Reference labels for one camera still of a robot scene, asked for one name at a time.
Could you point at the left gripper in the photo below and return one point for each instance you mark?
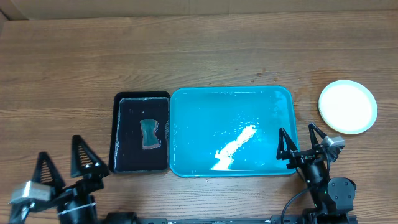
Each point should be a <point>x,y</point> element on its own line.
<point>89,182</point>

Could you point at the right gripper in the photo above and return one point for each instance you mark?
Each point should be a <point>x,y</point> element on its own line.
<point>301,156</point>

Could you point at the light blue plate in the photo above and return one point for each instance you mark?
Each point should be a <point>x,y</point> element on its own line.
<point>347,107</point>

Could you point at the green scrub sponge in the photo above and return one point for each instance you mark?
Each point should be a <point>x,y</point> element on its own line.
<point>149,138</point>

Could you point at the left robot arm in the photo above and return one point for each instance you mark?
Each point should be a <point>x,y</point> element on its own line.
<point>78,217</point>

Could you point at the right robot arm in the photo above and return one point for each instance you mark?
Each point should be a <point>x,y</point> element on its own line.
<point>332,197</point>

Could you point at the black tray with water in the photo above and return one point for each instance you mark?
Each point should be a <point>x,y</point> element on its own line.
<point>126,154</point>

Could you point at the teal plastic tray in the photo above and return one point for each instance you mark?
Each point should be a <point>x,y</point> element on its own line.
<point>230,131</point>

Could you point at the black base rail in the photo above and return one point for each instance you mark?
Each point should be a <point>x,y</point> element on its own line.
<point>132,218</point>

